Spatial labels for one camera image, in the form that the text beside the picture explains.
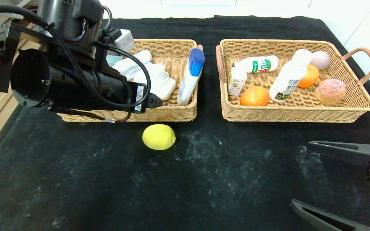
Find white tube red tip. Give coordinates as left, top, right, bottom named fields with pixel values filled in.
left=113, top=50, right=153, bottom=77

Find smooth black camera cable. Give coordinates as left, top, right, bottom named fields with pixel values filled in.
left=0, top=4, right=152, bottom=109

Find black tablecloth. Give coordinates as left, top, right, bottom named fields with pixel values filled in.
left=0, top=16, right=370, bottom=231

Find white table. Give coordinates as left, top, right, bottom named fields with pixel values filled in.
left=103, top=0, right=320, bottom=20

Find wicker basket brown handles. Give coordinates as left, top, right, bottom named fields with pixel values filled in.
left=57, top=39, right=204, bottom=123
left=216, top=39, right=370, bottom=123

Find white soap bar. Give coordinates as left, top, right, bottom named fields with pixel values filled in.
left=154, top=78, right=176, bottom=101

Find yellow lemon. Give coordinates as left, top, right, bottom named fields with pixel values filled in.
left=142, top=124, right=176, bottom=150

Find orange fruit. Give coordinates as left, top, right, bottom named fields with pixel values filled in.
left=240, top=86, right=269, bottom=107
left=297, top=64, right=320, bottom=89

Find small white green-label bottle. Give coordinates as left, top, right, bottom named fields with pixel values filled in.
left=233, top=55, right=278, bottom=74

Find pale pink egg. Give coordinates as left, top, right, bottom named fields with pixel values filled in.
left=310, top=51, right=330, bottom=70

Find brown bread bun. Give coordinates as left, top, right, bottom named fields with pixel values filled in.
left=314, top=79, right=346, bottom=105

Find clear plastic toothbrush case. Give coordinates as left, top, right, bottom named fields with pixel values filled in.
left=121, top=68, right=144, bottom=81

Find white bottle blue cap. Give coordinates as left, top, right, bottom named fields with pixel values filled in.
left=177, top=48, right=206, bottom=106

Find coloured wire loop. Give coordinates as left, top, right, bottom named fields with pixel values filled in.
left=55, top=107, right=131, bottom=124

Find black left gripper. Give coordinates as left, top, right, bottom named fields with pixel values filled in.
left=102, top=73, right=163, bottom=114

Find large white milk bottle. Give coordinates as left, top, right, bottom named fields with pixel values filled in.
left=269, top=49, right=314, bottom=102

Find light blue mug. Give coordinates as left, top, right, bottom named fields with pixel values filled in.
left=106, top=55, right=123, bottom=67

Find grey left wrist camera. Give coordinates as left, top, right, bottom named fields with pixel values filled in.
left=113, top=29, right=135, bottom=52

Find small yellow juice carton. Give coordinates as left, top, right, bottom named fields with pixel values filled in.
left=228, top=66, right=247, bottom=96

